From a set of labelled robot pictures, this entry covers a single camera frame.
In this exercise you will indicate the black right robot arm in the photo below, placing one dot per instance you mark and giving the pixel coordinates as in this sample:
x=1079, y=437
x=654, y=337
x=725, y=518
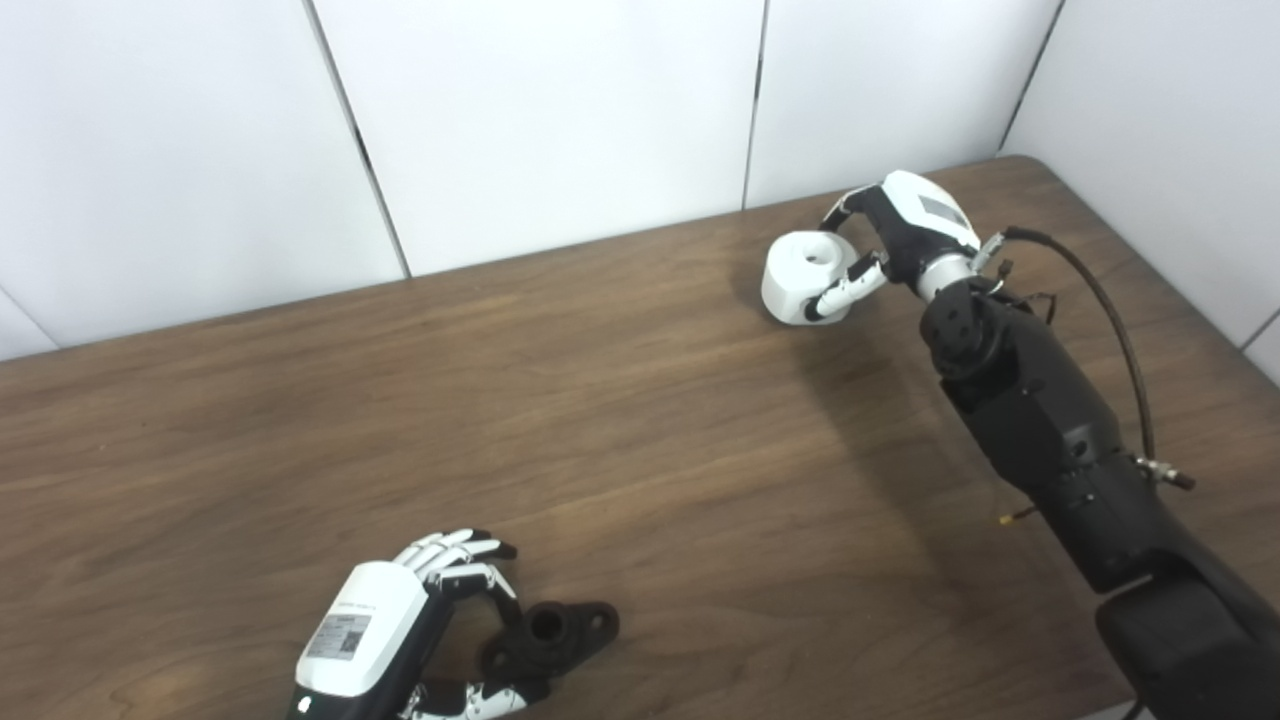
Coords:
x=1040, y=410

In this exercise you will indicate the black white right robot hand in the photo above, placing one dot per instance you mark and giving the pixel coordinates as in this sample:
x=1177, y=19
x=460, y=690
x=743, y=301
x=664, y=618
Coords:
x=915, y=225

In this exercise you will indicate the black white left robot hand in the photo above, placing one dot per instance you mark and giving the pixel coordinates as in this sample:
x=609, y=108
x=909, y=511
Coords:
x=365, y=625

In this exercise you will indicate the black flanged holder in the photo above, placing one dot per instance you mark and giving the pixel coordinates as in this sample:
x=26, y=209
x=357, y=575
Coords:
x=550, y=635

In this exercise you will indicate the round white piece with holes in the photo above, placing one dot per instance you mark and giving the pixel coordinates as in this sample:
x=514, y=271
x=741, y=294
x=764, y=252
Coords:
x=795, y=280

